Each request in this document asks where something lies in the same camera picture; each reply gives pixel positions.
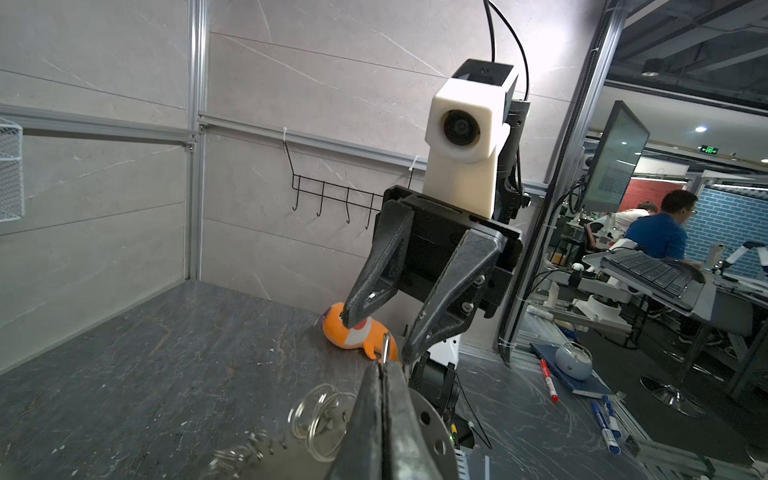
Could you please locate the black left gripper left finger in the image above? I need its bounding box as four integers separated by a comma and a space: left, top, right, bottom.
326, 364, 383, 480

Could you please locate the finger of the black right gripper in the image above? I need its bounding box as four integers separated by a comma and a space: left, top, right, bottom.
400, 228, 506, 364
340, 200, 415, 329

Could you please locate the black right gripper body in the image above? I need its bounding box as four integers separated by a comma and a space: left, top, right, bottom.
373, 185, 524, 319

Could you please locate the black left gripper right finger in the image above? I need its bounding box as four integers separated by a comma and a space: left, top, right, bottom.
381, 362, 441, 479

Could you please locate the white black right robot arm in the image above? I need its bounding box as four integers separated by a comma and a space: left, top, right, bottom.
338, 101, 530, 448

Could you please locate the orange round toy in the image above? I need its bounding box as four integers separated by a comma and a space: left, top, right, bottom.
320, 302, 400, 362

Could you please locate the red marker pen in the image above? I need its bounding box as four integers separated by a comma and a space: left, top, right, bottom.
539, 359, 559, 403

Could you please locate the blue marker pen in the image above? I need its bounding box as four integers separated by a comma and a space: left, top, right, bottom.
591, 401, 621, 455

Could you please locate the computer monitor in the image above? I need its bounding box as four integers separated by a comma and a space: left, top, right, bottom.
582, 100, 650, 213

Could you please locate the person in blue shirt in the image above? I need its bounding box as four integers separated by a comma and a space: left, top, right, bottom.
625, 190, 698, 260

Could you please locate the black keyboard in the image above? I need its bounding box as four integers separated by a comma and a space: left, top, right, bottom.
600, 249, 706, 304

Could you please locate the black wire hook rack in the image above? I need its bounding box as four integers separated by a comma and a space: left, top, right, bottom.
280, 127, 427, 229

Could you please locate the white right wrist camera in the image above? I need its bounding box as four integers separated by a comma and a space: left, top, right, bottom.
422, 59, 518, 218

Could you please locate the black camera cable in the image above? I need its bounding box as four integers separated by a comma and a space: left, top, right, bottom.
482, 0, 532, 103

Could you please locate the white wire mesh basket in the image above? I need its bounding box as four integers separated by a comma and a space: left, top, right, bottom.
0, 118, 25, 222

